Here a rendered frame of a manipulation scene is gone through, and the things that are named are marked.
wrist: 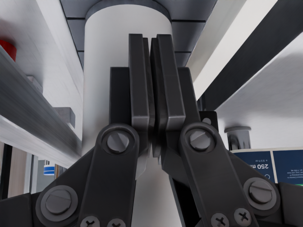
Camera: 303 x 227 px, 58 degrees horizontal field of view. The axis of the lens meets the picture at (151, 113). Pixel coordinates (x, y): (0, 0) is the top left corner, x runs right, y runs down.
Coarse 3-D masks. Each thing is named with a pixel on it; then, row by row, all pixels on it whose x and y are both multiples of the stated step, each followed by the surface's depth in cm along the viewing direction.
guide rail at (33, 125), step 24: (0, 48) 5; (0, 72) 5; (0, 96) 5; (24, 96) 7; (0, 120) 6; (24, 120) 6; (48, 120) 9; (24, 144) 8; (48, 144) 9; (72, 144) 13
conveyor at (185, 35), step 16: (64, 0) 14; (80, 0) 14; (96, 0) 14; (160, 0) 15; (176, 0) 15; (192, 0) 15; (208, 0) 15; (80, 16) 16; (176, 16) 16; (192, 16) 16; (208, 16) 16; (80, 32) 17; (176, 32) 18; (192, 32) 18; (80, 48) 19; (176, 48) 20; (192, 48) 20
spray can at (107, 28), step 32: (128, 0) 14; (96, 32) 14; (128, 32) 13; (160, 32) 14; (96, 64) 13; (128, 64) 13; (96, 96) 13; (96, 128) 13; (160, 192) 12; (160, 224) 11
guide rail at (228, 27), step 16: (224, 0) 12; (240, 0) 10; (256, 0) 10; (272, 0) 10; (224, 16) 12; (240, 16) 10; (256, 16) 10; (208, 32) 14; (224, 32) 12; (240, 32) 11; (208, 48) 14; (224, 48) 13; (192, 64) 17; (208, 64) 14; (224, 64) 14; (192, 80) 17; (208, 80) 16
